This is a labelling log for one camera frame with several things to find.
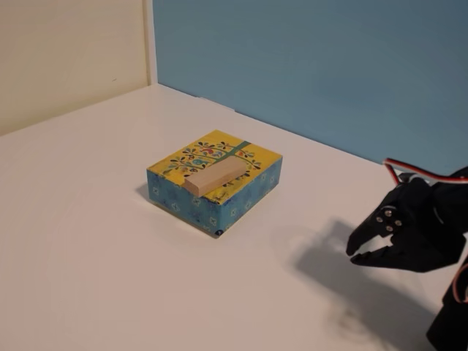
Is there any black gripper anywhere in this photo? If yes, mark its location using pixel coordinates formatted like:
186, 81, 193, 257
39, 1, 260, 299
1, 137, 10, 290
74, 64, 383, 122
345, 177, 467, 274

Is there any wooden Jenga block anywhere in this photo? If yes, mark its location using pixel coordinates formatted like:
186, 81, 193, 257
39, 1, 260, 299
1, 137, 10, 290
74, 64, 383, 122
182, 156, 246, 197

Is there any yellow blue floral box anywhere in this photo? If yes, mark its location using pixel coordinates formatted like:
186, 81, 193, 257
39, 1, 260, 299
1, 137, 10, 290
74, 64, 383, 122
146, 129, 284, 239

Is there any blue backdrop panel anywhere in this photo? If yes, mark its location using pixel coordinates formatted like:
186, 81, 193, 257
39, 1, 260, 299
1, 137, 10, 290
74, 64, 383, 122
151, 0, 468, 184

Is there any red white black servo cable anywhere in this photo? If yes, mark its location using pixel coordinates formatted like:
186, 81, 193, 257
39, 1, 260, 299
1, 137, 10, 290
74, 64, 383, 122
382, 158, 468, 187

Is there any red white black base cable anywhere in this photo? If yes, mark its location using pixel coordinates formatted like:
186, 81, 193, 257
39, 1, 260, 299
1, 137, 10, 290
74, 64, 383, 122
452, 252, 468, 303

